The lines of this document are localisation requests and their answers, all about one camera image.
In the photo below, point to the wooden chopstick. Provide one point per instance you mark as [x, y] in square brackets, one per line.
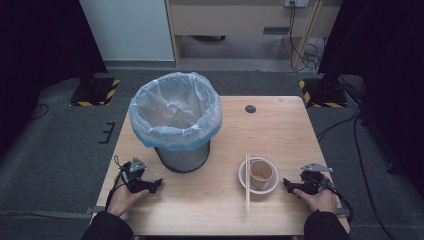
[246, 196]

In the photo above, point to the grey metal table bracket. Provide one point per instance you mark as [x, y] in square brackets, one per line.
[93, 210]
[343, 211]

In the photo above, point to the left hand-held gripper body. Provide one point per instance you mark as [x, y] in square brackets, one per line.
[135, 173]

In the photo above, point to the metal mesh trash bin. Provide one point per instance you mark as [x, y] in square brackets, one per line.
[183, 156]

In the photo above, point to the person's right hand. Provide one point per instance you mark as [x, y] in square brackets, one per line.
[321, 201]

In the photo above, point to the black stand base striped tape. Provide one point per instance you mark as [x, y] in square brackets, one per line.
[325, 95]
[95, 91]

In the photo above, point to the white bowl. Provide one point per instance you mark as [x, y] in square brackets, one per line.
[264, 191]

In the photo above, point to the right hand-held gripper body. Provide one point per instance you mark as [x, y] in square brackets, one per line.
[315, 181]

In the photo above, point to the dark round table grommet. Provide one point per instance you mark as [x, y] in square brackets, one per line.
[250, 109]

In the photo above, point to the translucent blue-white trash bag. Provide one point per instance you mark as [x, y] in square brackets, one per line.
[146, 130]

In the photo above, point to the person's left hand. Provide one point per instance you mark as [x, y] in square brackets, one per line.
[123, 201]

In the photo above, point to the white wall power outlet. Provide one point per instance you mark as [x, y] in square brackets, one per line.
[296, 2]

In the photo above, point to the brown paper cup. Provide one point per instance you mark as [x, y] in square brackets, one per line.
[257, 182]

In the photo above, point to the dark curtain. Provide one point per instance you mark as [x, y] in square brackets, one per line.
[40, 50]
[383, 50]

